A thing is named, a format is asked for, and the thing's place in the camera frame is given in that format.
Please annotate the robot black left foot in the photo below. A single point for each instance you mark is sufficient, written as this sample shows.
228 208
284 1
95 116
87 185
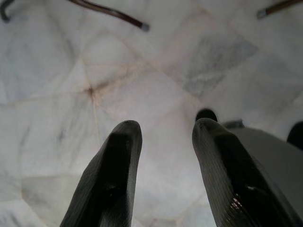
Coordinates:
207 114

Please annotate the robot black right foot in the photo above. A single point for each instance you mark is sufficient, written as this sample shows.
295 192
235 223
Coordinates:
296 137

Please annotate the brown chair leg grey cap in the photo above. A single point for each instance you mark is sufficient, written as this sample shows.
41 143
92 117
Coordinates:
113 13
277 8

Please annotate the robot grey left leg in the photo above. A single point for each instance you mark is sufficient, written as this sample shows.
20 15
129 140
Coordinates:
272 151

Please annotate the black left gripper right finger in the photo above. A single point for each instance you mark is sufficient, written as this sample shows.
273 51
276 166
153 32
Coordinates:
220 165

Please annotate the robot black foot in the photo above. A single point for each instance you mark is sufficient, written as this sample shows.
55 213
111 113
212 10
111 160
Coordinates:
207 114
296 137

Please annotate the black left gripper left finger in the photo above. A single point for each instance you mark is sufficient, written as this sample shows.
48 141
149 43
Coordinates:
111 170

